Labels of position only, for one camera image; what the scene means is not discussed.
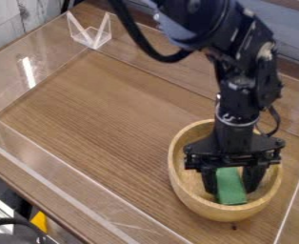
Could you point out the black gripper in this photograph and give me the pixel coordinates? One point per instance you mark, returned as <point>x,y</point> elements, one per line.
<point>233,146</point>

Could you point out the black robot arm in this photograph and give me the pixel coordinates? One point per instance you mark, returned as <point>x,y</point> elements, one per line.
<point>221,26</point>

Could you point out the clear acrylic front wall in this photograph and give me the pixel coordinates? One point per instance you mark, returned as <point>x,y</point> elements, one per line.
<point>93,213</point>

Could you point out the green rectangular block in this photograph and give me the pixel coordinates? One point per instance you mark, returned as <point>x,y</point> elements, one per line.
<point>230,192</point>

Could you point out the clear acrylic corner bracket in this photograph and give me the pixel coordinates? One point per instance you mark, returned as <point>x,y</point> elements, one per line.
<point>90,37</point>

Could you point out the brown wooden bowl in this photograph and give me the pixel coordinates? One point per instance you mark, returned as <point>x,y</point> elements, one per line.
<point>187,185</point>

